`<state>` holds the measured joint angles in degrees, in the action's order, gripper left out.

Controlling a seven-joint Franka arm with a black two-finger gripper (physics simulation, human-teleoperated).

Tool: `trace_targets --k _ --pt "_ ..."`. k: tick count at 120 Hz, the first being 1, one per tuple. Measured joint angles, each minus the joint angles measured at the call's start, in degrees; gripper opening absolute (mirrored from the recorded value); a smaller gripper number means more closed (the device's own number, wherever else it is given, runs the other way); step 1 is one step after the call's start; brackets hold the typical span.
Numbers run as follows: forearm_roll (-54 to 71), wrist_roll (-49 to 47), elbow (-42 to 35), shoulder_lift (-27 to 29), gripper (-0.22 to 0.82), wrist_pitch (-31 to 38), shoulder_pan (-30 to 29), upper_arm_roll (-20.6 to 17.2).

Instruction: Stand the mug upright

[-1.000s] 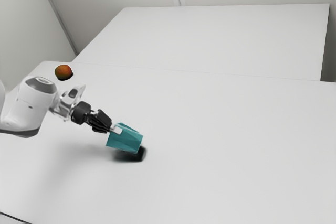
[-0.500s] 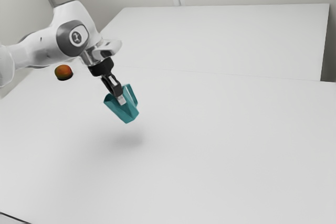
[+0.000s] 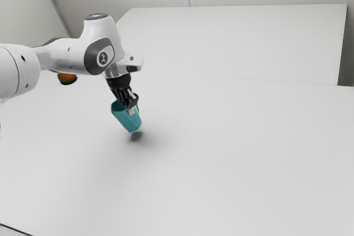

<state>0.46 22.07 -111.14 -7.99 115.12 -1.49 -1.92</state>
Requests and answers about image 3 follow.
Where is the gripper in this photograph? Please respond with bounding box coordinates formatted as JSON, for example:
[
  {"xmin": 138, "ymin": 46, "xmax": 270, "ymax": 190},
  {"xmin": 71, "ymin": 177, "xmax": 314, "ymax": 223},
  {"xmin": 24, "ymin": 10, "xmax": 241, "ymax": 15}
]
[{"xmin": 105, "ymin": 74, "xmax": 139, "ymax": 117}]

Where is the orange round fruit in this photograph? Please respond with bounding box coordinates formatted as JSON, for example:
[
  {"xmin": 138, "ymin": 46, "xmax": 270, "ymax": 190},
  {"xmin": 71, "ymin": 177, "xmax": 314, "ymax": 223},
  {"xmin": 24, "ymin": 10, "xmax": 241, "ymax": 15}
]
[{"xmin": 56, "ymin": 73, "xmax": 77, "ymax": 86}]

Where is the teal faceted mug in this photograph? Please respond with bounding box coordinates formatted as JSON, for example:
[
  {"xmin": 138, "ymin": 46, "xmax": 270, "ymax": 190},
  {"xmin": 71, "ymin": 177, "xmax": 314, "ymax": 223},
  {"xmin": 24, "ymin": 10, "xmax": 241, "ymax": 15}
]
[{"xmin": 111, "ymin": 101, "xmax": 143, "ymax": 133}]

